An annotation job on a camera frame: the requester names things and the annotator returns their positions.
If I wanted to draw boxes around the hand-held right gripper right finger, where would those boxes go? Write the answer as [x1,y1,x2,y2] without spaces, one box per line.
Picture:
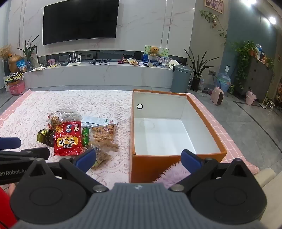
[168,149,260,194]

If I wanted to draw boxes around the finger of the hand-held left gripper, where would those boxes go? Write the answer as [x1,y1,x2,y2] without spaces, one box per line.
[0,147,50,161]
[0,138,22,150]

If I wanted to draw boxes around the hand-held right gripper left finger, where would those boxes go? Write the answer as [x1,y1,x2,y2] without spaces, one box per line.
[19,148,109,195]

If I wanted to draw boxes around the orange cardboard box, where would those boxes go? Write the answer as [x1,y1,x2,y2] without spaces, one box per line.
[130,89,227,184]

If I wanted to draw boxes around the white snack packet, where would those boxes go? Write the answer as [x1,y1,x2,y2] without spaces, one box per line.
[81,116,118,129]

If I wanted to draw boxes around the person's left forearm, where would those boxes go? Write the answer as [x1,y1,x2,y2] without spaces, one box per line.
[0,184,17,229]

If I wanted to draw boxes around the small brown snack packet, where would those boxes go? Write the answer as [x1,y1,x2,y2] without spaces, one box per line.
[90,151,112,170]

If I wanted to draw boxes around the small green snack packet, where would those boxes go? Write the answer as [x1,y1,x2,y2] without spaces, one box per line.
[82,127,90,147]

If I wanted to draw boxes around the purple fluffy cloth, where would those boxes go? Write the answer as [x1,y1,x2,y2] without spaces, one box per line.
[153,162,191,189]

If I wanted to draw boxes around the dark green snack packet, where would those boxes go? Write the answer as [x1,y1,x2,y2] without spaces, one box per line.
[37,129,56,148]

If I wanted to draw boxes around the red snack packet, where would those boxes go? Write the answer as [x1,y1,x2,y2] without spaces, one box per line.
[53,121,86,156]

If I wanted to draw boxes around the nut brittle snack packet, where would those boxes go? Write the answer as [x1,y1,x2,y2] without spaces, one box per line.
[90,124,119,152]

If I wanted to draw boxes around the pink checked tablecloth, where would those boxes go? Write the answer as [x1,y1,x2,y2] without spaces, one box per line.
[0,89,260,175]

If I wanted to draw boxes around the clear bag of brown crisps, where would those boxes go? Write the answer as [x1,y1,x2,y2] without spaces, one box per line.
[48,111,66,129]

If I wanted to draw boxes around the pink storage box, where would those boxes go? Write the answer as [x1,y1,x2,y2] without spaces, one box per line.
[8,82,25,95]

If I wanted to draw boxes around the pile of yellow black packets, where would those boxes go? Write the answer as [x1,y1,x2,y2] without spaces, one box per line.
[5,73,24,85]

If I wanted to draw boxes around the pink heater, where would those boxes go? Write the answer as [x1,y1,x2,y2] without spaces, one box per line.
[211,87,224,105]

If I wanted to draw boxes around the blue snack bag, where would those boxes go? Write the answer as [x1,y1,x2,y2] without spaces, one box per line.
[16,59,28,72]

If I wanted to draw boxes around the gold vase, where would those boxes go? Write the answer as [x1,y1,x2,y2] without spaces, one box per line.
[8,54,23,73]

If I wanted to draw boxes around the grey trash bin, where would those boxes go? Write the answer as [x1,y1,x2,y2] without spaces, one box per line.
[170,65,193,93]

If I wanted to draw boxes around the beige cushion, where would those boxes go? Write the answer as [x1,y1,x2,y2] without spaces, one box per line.
[253,168,282,222]

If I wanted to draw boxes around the blue water jug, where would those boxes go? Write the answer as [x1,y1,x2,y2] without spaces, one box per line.
[214,72,232,93]

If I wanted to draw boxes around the pink bucket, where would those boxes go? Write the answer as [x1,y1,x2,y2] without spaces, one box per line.
[246,90,257,105]

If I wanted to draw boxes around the plant in black pot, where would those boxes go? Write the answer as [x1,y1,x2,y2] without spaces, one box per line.
[184,48,220,92]

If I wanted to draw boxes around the dried flower bunch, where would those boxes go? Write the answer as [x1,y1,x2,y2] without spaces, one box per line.
[0,45,13,60]

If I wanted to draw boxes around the long leaf green plant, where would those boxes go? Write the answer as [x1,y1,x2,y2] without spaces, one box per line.
[17,35,39,69]

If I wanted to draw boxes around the white router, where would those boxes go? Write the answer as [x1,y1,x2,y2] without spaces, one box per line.
[67,52,82,67]

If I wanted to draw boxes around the blue white tub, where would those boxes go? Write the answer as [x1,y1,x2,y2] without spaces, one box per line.
[148,55,160,67]

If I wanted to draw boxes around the grey cabinet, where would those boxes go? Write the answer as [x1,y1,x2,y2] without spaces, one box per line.
[241,56,275,103]

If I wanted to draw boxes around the ivy plant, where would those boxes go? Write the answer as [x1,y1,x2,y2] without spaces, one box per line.
[230,41,257,89]

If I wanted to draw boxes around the hanging vine plant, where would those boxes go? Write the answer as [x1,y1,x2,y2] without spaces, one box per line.
[199,10,228,45]

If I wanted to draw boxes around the black wall television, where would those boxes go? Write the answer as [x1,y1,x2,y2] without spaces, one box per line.
[42,0,119,46]

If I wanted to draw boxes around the framed wall picture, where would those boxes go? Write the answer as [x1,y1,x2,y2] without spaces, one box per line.
[204,0,225,13]

